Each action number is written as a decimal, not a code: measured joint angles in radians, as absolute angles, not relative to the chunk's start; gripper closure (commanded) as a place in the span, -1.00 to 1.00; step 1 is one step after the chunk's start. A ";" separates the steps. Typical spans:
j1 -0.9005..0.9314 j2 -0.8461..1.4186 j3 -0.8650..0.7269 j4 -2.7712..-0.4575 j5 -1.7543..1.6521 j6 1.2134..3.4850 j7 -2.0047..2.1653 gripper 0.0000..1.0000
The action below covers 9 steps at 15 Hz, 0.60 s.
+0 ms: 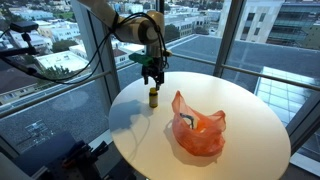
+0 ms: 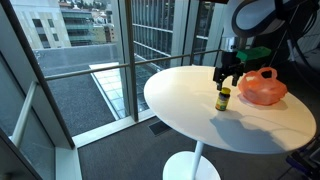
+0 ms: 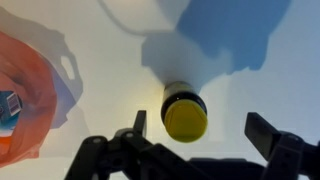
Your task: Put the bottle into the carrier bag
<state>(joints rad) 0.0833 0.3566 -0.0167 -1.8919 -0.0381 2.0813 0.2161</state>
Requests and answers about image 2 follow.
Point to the orange plastic carrier bag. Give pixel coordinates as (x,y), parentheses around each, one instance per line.
(263,88)

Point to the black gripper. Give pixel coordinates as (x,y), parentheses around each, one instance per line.
(230,65)

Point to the dark floor vent grille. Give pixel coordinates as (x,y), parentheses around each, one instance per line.
(159,128)

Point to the yellow capped pill bottle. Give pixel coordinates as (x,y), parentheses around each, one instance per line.
(223,100)

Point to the blue black robot mount base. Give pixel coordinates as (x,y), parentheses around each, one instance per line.
(305,160)

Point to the white table pedestal base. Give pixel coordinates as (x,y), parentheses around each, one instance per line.
(190,166)

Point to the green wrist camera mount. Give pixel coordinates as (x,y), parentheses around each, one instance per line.
(255,53)

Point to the grey metal window handrail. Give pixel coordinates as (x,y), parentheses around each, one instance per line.
(206,52)
(93,71)

